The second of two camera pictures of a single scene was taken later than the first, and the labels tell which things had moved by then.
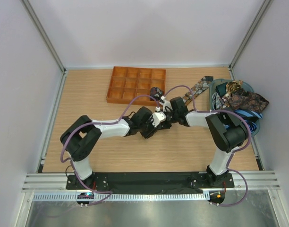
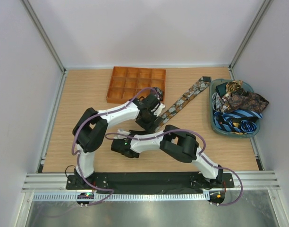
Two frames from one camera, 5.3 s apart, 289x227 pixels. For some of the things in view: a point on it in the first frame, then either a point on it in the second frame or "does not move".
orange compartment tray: [127, 83] does not move
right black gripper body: [171, 117] → [133, 156]
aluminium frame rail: [256, 180] does not move
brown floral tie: [199, 89] does not move
